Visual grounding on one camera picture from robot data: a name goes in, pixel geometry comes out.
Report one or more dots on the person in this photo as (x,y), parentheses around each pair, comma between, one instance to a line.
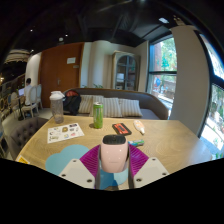
(27,91)

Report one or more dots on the large curved window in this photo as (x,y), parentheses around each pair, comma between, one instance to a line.
(215,123)

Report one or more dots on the small teal packet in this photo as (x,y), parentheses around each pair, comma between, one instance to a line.
(136,143)

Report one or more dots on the brown curved sofa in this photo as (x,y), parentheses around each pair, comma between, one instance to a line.
(151,105)

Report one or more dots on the wooden door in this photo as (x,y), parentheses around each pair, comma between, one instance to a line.
(56,80)

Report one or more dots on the group of white chairs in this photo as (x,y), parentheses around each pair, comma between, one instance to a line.
(31,98)

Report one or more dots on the white plastic tube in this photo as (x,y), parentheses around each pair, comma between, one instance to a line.
(139,126)

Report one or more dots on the white door sign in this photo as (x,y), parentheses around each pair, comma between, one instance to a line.
(71,60)

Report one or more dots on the white sticker sheet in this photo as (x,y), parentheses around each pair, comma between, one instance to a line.
(65,132)

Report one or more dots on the clear shaker bottle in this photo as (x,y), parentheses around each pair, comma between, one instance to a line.
(57,108)

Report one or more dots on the black-framed window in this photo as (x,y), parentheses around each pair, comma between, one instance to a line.
(162,76)

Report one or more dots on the black backpack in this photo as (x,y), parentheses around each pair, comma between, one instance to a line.
(71,102)

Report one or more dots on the grey tufted chair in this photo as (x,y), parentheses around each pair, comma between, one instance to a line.
(25,133)

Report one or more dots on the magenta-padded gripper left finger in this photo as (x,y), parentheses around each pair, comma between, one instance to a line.
(78,173)

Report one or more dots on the black box with orange print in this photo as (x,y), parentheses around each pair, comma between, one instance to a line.
(122,128)

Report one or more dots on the blue cloud-shaped mouse pad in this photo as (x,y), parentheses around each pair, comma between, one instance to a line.
(63,160)

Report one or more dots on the glass-door cabinet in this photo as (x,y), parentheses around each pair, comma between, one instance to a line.
(125,70)

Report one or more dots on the green drink can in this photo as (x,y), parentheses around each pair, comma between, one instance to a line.
(98,116)

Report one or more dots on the yellow table sticker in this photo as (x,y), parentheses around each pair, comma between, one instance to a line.
(22,159)

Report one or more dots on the pink computer mouse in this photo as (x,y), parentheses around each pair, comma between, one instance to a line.
(114,155)

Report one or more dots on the striped cushion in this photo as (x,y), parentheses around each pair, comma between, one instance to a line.
(131,108)
(86,104)
(111,107)

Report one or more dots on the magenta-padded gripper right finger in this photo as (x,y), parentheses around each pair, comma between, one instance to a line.
(150,172)

